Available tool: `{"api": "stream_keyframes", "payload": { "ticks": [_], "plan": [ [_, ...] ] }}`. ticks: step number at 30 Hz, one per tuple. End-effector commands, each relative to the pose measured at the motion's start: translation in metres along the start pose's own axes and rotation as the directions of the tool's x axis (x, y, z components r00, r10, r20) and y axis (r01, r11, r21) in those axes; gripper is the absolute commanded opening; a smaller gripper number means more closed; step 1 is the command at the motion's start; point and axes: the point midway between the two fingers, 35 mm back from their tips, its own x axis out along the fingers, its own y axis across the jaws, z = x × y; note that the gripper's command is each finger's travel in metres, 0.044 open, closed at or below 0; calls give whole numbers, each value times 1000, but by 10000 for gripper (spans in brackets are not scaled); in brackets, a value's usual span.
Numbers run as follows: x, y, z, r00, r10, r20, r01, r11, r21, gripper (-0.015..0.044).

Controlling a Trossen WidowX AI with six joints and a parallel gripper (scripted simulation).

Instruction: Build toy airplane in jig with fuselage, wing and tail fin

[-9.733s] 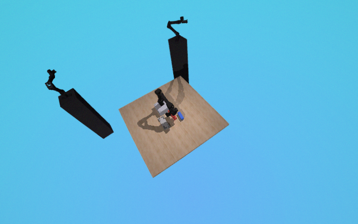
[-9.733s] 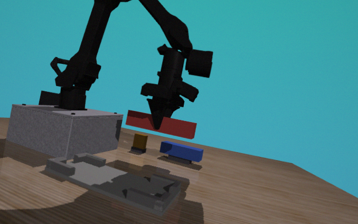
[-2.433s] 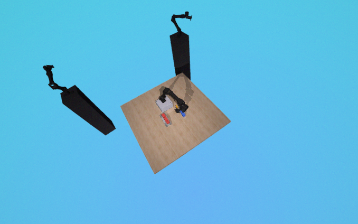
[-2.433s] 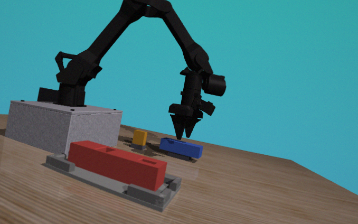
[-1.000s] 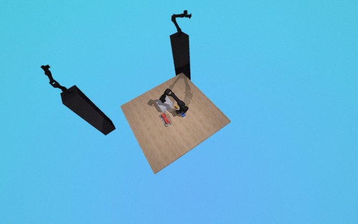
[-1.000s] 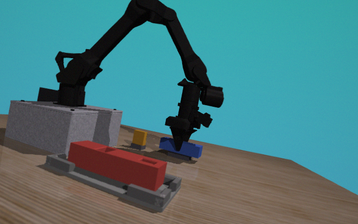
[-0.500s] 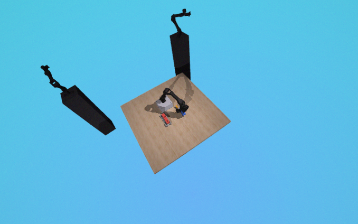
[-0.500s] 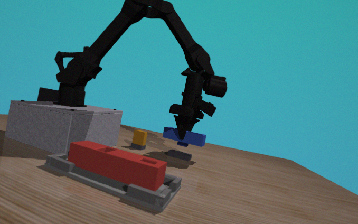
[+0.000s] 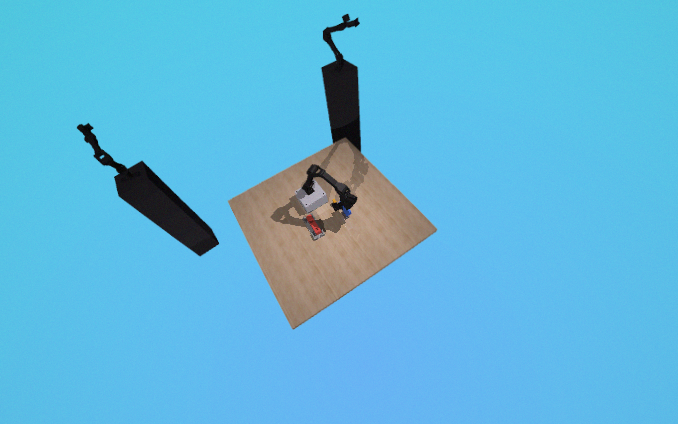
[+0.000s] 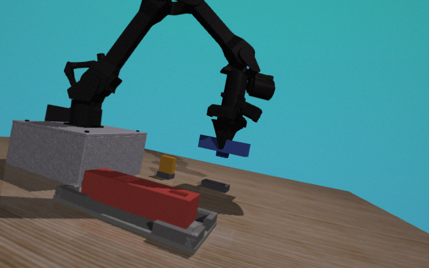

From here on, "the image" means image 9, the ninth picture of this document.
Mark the red long block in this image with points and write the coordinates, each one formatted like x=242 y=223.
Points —
x=313 y=224

